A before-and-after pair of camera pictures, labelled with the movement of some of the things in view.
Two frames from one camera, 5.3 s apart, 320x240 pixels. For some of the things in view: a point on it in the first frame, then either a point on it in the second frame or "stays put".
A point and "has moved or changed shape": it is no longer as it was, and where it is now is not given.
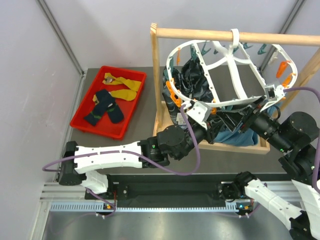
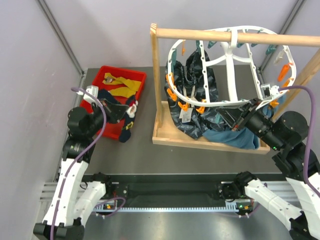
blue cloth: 244,137 stays put
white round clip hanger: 219,73 has moved or changed shape
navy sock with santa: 105,103 has moved or changed shape
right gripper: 232,117 stays put
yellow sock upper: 132,84 stays put
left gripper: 213,126 to 114,112
